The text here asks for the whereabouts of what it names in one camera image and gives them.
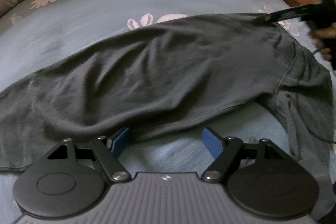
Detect dark green trousers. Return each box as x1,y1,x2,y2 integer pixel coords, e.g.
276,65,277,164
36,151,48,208
1,14,335,219

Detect person's right hand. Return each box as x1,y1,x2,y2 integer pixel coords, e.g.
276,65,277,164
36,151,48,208
309,24,336,61

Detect green floral bed sheet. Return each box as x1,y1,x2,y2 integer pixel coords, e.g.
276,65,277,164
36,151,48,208
0,0,336,224

